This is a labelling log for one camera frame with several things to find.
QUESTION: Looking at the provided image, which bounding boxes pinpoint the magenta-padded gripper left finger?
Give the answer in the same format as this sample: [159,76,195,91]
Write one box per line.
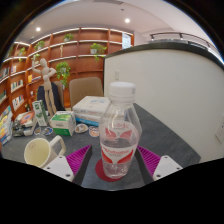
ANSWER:
[43,144,94,186]

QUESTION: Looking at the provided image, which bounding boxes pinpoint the tan upholstered chair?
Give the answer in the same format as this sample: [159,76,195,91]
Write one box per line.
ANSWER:
[68,76,105,110]

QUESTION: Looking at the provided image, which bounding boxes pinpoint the dark office chair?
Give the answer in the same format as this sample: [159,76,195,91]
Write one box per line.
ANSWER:
[36,81,66,113]

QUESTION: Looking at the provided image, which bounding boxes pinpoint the flat round red coaster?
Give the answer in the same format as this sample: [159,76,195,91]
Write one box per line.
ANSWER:
[94,157,125,183]

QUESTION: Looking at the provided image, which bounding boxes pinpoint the green and white box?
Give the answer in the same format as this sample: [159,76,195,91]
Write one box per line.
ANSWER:
[48,110,77,137]

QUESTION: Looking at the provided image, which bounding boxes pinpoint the colourful book stack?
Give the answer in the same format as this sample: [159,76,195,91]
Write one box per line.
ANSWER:
[0,105,14,147]

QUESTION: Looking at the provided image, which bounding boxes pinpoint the tall green and white carton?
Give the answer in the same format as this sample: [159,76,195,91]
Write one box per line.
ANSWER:
[31,99,49,127]

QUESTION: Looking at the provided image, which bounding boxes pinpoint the clear plastic water bottle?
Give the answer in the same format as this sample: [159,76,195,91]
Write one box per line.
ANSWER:
[98,81,143,180]

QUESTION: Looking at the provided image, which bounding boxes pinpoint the wooden shelf unit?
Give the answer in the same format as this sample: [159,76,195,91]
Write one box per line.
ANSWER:
[0,27,135,116]

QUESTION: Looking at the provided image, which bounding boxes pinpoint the stack of white books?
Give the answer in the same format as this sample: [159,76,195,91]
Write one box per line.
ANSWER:
[72,95,111,128]

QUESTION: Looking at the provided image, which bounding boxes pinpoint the cream ceramic mug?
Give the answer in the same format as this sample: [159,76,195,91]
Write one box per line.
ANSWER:
[23,134,67,169]

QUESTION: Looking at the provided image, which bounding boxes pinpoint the ceiling lights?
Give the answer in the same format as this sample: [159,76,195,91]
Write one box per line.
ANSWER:
[34,17,132,33]

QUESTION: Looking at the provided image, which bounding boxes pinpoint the wooden artist mannequin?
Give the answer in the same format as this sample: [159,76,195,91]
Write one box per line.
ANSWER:
[31,57,59,116]

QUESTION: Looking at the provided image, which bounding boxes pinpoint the white wall power outlet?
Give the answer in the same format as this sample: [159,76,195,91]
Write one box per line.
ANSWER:
[214,115,224,145]

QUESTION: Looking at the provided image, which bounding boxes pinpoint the pile of books and tools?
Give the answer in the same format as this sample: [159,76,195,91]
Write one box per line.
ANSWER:
[12,111,38,138]

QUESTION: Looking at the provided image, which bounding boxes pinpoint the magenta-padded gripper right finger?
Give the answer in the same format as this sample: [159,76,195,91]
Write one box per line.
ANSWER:
[133,145,184,186]

